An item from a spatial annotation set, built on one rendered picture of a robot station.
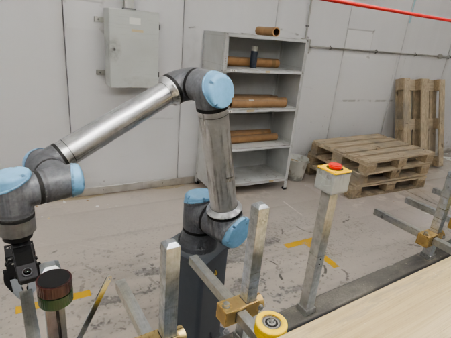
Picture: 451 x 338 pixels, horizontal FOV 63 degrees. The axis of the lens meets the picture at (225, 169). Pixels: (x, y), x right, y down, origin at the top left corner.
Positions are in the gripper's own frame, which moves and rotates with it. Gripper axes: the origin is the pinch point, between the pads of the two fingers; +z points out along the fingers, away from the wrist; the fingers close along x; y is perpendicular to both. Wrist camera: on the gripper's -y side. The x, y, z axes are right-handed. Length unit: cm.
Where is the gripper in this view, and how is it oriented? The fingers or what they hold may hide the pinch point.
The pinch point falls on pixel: (26, 298)
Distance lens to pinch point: 120.1
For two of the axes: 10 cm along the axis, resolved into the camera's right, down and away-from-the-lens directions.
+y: -5.3, -3.4, 7.8
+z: -0.9, 9.3, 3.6
